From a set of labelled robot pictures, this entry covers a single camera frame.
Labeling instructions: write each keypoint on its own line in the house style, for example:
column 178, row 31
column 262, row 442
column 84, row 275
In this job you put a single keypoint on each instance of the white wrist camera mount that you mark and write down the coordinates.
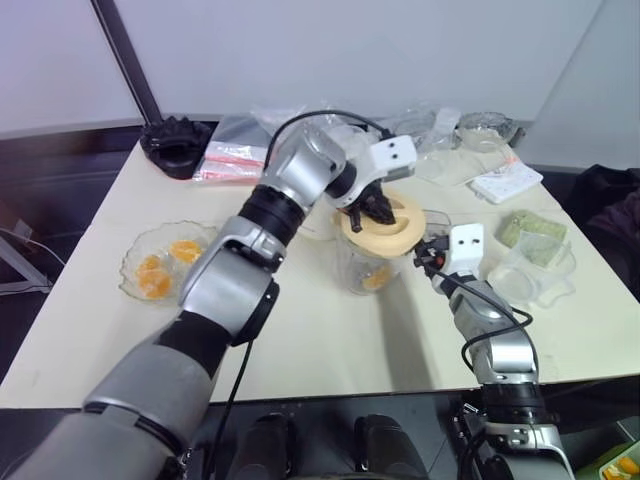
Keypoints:
column 392, row 155
column 467, row 250

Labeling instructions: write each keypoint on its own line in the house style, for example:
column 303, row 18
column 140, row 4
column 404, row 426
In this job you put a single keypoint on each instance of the pile of clear plastic bags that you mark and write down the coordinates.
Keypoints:
column 310, row 116

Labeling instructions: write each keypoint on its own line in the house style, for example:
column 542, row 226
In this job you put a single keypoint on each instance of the green tray with food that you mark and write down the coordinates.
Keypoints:
column 617, row 467

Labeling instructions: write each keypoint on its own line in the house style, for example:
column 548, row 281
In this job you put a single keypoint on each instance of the beige round lid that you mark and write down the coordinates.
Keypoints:
column 395, row 235

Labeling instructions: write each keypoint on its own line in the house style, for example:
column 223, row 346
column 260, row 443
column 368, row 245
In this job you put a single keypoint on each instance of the white printed packet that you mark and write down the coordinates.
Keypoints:
column 505, row 182

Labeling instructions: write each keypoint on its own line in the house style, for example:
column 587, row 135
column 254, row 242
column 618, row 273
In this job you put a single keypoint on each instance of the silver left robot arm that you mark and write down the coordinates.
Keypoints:
column 225, row 280

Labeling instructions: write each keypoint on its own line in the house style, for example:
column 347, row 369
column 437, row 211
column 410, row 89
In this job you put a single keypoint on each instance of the peeled orange segment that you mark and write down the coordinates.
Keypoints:
column 376, row 280
column 148, row 263
column 155, row 285
column 186, row 251

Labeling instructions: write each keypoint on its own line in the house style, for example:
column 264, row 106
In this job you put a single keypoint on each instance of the green sponge block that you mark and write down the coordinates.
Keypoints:
column 530, row 222

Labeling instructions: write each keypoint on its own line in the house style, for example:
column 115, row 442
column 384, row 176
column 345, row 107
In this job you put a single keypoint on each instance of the clear plastic jar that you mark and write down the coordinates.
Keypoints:
column 352, row 270

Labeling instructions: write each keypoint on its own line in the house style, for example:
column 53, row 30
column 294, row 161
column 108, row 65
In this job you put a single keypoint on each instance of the clear plastic cup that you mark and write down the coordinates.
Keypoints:
column 436, row 222

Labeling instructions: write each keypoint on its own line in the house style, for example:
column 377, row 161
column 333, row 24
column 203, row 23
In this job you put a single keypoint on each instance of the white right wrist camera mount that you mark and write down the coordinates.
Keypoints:
column 467, row 250

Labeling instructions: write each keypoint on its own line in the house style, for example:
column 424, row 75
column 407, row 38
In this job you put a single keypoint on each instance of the black slanted pole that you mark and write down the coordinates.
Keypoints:
column 130, row 65

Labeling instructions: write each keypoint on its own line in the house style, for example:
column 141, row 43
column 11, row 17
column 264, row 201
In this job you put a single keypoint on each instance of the small clear glass bowl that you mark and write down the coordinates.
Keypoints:
column 490, row 125

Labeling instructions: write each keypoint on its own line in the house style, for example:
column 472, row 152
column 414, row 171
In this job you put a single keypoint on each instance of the red-striped clear zip bags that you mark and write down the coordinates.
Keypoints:
column 230, row 155

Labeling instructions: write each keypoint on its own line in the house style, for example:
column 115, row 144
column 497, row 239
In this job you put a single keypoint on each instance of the white metal frame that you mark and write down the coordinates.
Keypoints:
column 22, row 270

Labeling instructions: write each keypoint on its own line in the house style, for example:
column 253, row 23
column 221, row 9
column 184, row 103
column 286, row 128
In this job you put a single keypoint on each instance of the black bag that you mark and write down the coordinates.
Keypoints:
column 610, row 200

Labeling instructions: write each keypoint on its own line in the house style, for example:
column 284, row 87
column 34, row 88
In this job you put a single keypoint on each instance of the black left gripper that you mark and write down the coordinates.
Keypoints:
column 371, row 196

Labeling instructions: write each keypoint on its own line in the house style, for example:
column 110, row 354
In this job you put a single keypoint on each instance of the crumpled clear plastic bag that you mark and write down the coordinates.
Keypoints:
column 425, row 122
column 277, row 117

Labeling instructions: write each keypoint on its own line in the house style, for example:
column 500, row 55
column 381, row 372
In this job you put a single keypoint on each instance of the black ridged object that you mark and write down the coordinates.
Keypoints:
column 172, row 145

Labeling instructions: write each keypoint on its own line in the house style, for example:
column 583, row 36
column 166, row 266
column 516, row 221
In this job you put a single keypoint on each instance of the clear plastic container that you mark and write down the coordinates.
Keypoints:
column 520, row 280

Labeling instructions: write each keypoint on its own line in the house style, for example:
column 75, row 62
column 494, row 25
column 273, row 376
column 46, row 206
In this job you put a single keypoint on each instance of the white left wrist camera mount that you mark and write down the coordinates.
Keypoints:
column 392, row 155

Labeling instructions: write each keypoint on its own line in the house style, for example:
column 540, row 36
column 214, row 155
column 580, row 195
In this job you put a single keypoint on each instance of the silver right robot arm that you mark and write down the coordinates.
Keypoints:
column 505, row 345

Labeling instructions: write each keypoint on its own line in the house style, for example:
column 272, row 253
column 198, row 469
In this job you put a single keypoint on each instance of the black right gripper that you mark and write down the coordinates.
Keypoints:
column 440, row 254

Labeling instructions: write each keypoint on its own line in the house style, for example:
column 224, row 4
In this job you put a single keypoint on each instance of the flat clear plastic bag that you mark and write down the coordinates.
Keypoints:
column 450, row 165

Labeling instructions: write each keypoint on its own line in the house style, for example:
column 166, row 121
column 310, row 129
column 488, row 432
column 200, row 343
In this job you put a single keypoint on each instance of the scalloped clear glass bowl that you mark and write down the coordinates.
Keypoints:
column 135, row 285

